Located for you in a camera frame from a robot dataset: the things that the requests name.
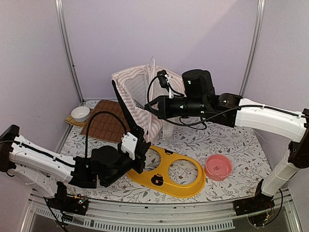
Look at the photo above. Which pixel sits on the aluminium frame post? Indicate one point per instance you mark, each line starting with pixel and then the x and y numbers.
pixel 66 45
pixel 253 47

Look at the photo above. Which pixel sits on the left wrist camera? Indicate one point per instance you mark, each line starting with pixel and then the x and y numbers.
pixel 131 140

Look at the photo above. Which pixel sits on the white ceramic bowl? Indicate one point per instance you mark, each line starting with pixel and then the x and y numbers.
pixel 80 114

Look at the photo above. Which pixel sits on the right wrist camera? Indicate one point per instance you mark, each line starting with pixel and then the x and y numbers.
pixel 163 78

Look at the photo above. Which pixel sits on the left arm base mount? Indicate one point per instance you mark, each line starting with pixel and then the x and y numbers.
pixel 77 204

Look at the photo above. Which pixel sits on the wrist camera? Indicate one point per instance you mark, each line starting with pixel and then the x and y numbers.
pixel 163 78
pixel 131 140

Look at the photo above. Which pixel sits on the pink pet bowl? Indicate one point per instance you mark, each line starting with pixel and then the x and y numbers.
pixel 218 167

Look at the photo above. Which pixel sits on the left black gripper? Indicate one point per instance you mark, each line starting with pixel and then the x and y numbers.
pixel 140 158

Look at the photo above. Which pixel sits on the front aluminium rail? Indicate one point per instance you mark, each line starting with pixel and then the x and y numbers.
pixel 139 209

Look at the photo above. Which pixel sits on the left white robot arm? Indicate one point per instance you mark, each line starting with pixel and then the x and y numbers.
pixel 49 172

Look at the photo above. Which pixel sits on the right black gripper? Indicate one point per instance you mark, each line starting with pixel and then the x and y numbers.
pixel 164 110

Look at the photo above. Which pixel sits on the brown checkered mat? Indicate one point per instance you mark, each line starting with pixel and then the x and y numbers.
pixel 105 127

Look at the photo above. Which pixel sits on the left aluminium frame post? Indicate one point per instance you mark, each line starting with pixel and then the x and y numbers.
pixel 66 45

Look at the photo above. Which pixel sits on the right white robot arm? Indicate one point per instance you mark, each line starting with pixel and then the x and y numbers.
pixel 200 100

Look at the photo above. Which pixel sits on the right aluminium frame post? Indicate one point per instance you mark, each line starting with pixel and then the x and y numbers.
pixel 253 47

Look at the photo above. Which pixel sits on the pink striped pet tent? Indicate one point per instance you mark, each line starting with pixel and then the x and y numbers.
pixel 132 84

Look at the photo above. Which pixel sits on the white tent pole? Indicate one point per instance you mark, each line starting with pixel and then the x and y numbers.
pixel 152 91

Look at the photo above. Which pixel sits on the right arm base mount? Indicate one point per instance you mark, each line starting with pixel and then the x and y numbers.
pixel 253 204

